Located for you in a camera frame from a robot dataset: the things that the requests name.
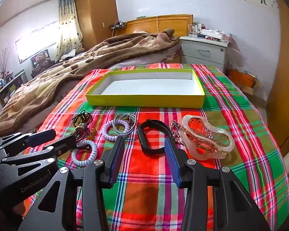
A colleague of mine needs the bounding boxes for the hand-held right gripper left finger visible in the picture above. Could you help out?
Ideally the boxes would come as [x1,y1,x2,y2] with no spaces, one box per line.
[18,136,126,231]

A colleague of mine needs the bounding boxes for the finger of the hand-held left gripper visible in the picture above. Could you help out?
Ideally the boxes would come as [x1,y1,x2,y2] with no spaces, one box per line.
[0,129,56,150]
[1,135,78,176]

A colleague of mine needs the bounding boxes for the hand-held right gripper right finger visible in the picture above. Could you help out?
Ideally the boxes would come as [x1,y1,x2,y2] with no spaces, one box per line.
[164,138,271,231]

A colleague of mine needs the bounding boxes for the white spiral hair tie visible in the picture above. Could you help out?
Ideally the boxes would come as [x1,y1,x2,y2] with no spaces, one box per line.
[102,119,130,141]
[72,140,98,167]

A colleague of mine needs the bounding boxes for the black wristband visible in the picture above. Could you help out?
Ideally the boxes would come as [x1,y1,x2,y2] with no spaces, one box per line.
[137,120,171,155]

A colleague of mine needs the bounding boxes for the gold bead chain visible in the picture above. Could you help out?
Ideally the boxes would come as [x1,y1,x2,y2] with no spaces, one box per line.
[170,120,187,147]

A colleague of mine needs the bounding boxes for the black hair tie with charms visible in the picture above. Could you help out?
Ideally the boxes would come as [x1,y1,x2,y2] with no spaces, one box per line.
[71,111,97,140]

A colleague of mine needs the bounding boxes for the grey thin hair tie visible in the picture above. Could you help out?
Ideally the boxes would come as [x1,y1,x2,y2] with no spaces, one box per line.
[113,113,138,136]

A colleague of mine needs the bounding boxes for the clear plastic hair claw clip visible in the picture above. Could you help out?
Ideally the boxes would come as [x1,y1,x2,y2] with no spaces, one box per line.
[182,115,235,160]

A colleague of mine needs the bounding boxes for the yellow cardboard box tray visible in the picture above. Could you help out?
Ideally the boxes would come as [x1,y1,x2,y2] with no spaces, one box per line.
[86,68,205,108]

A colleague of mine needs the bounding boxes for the red green plaid cloth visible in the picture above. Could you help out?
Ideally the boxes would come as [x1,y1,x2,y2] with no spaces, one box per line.
[24,63,289,231]

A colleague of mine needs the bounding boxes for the shelf with bottles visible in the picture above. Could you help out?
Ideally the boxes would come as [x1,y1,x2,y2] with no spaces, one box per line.
[0,70,27,106]

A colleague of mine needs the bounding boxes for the brown patterned blanket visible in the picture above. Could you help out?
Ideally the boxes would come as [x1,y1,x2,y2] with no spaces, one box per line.
[0,28,181,137]

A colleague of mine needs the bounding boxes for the brown teddy bear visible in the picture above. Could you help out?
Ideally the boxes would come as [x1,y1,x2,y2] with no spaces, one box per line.
[31,50,51,72]

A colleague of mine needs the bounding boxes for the dried decorative branches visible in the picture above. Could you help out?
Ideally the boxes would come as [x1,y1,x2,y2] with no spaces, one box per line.
[0,47,13,75]

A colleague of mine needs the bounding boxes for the bright window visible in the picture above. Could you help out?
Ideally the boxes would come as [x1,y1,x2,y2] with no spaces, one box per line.
[15,20,60,64]

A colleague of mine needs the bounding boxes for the orange box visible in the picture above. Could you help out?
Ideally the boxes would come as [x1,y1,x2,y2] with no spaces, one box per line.
[229,69,256,89]

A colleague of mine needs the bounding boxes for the dotted curtain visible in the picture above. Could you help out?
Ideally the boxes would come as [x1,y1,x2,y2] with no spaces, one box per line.
[55,0,83,62]

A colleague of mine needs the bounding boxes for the white nightstand with drawers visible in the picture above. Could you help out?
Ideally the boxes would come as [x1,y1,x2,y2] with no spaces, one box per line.
[179,36,228,71]

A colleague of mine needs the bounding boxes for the power strip with plugs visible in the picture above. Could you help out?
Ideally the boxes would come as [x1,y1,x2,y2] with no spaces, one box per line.
[109,20,128,30]

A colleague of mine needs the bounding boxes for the wooden wardrobe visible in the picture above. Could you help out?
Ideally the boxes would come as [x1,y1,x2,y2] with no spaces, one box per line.
[74,0,118,51]

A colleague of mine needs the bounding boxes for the clutter pile on nightstand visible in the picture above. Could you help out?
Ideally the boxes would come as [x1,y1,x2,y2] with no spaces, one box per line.
[197,27,233,44]

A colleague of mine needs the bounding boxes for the wooden door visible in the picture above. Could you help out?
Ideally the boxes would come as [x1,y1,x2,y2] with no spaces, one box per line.
[267,0,289,150]

